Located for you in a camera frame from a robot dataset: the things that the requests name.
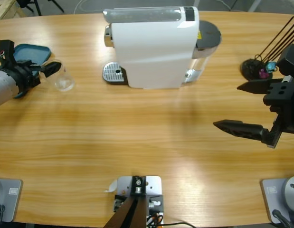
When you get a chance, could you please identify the orange cable clip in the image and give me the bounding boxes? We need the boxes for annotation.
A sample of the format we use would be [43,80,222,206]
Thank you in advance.
[146,212,164,226]

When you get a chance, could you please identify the white floor cable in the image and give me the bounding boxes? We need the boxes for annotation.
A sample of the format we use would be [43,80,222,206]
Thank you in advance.
[74,0,114,14]
[217,0,233,11]

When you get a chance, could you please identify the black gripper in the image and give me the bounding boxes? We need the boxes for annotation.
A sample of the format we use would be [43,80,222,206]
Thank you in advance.
[213,78,294,149]
[5,60,63,98]

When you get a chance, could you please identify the black camera mast with bracket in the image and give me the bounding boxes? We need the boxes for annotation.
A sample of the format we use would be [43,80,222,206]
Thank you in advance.
[104,175,148,228]

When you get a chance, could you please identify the black cable under camera mast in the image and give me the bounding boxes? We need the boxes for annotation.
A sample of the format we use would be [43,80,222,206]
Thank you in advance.
[161,221,198,228]

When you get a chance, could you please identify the black capsule holder with rods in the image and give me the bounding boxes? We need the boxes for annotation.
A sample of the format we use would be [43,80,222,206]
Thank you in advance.
[240,15,294,83]

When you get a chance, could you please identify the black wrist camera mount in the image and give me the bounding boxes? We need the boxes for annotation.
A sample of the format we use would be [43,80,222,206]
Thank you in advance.
[0,39,16,70]

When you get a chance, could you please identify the wooden crate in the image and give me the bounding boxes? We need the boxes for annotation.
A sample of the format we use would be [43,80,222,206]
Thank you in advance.
[0,0,28,22]

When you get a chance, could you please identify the black tripod legs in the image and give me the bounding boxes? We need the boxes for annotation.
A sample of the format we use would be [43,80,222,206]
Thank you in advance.
[17,0,66,16]

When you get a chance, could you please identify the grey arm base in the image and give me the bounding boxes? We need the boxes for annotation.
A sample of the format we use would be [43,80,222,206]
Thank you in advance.
[260,175,294,225]
[0,178,24,223]

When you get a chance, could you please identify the light grey camera mount plate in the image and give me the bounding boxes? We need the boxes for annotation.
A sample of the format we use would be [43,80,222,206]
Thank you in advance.
[116,175,164,228]

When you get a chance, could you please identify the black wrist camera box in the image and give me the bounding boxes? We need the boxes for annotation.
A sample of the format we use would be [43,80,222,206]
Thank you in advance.
[276,43,294,83]

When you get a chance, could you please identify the white tape tag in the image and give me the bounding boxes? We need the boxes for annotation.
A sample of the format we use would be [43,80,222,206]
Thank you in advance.
[104,180,118,193]

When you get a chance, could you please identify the grey metal frame leg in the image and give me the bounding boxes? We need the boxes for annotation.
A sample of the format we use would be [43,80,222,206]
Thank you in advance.
[247,0,264,12]

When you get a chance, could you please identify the clear water tank black lid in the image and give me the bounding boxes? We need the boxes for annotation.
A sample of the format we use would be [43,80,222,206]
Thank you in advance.
[183,20,223,86]

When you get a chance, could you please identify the white capsule coffee machine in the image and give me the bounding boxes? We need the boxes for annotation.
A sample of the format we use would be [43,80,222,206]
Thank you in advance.
[103,6,201,90]

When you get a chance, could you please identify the clear glass cup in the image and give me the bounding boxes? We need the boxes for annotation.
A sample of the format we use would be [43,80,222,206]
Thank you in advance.
[41,59,76,93]

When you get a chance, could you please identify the teal plastic tray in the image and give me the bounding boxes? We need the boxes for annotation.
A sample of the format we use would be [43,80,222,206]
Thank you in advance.
[12,43,52,99]

